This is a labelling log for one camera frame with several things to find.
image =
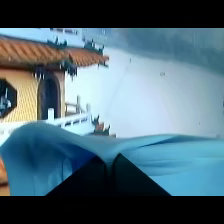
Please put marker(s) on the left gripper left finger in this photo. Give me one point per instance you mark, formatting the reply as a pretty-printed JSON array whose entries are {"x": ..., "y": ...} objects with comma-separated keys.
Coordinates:
[{"x": 87, "y": 181}]

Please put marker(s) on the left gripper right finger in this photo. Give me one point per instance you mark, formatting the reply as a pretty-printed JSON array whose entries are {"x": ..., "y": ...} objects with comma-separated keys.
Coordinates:
[{"x": 131, "y": 181}]

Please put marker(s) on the blue garment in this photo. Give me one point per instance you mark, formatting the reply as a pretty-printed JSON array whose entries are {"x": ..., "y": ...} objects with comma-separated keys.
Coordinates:
[{"x": 186, "y": 163}]

